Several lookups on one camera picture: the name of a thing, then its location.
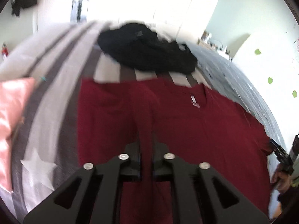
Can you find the person's right hand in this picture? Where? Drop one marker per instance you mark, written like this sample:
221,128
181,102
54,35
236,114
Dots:
280,180

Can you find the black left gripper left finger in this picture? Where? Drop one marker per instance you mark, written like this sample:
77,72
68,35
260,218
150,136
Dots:
92,194

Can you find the green wall sticker lower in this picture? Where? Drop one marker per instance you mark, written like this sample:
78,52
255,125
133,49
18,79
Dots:
270,80

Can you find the red fire extinguisher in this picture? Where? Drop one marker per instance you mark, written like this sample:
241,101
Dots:
4,51

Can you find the green wall sticker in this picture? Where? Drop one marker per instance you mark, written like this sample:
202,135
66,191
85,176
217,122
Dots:
257,52
270,80

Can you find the grey white striped blanket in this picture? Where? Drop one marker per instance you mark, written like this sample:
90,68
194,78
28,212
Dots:
44,146

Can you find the dark red shirt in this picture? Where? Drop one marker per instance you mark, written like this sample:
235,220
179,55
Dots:
197,124

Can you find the black clothing pile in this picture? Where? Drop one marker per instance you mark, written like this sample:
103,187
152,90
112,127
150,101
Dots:
136,46

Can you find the green wall sticker upper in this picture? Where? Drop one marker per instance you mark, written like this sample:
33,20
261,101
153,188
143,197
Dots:
257,52

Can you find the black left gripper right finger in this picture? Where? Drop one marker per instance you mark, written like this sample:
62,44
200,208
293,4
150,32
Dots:
199,194

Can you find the pink folded cloth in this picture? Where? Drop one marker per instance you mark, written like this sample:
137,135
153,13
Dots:
14,97

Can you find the grey striped bed sheet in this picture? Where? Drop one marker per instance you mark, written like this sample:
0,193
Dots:
225,77

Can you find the cluttered side table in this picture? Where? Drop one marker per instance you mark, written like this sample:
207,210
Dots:
208,42

